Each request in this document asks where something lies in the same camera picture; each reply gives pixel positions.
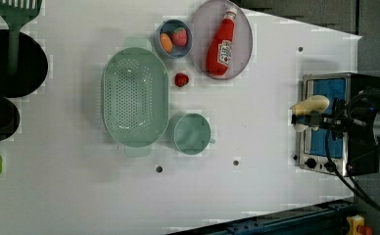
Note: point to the orange plush fruit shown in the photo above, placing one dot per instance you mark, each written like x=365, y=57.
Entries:
x=166, y=42

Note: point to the small blue bowl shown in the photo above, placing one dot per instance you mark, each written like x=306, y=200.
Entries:
x=168, y=27

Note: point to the red plush ketchup bottle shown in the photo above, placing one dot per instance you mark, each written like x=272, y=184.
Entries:
x=220, y=51

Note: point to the green mug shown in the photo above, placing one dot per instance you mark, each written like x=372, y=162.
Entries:
x=189, y=134

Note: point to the plush strawberry in bowl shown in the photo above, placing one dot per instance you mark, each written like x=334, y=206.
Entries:
x=179, y=37

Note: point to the black utensil holder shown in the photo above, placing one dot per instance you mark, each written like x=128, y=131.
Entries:
x=27, y=72

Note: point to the green colander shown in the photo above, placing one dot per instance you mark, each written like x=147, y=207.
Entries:
x=135, y=97

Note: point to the grey round plate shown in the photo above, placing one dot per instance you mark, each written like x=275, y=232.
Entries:
x=205, y=22

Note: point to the loose red plush strawberry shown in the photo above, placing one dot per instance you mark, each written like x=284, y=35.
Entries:
x=181, y=79

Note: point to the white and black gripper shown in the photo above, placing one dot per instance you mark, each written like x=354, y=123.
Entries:
x=356, y=118

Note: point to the green slotted spatula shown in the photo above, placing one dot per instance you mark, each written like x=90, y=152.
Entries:
x=16, y=14

